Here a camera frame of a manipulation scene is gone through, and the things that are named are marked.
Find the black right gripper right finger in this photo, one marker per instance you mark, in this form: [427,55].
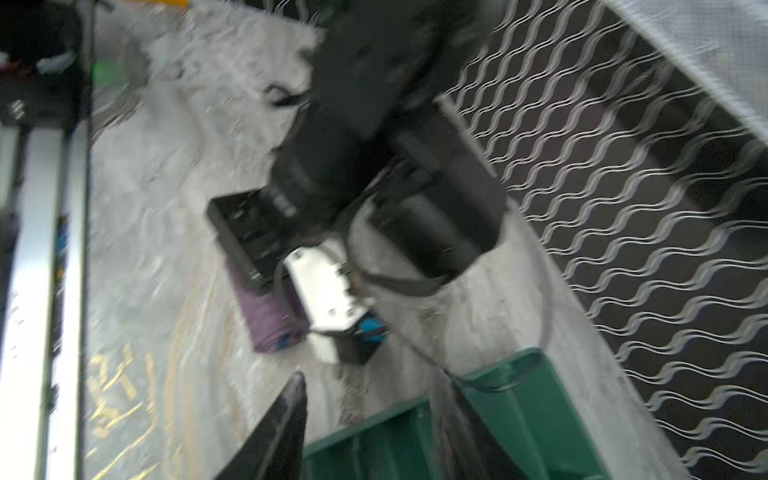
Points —
[465,446]

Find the front aluminium rail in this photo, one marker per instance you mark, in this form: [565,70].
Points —
[46,181]

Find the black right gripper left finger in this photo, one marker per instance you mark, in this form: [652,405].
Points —
[274,450]

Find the purple sock tan toe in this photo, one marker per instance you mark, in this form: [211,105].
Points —
[266,319]

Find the yellow block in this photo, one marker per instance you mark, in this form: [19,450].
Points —
[172,3]

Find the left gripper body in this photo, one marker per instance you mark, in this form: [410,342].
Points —
[258,228]

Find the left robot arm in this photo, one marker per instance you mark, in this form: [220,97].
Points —
[369,129]

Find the green compartment tray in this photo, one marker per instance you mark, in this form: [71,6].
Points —
[535,423]

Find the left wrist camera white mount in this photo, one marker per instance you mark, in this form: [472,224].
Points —
[343,327]

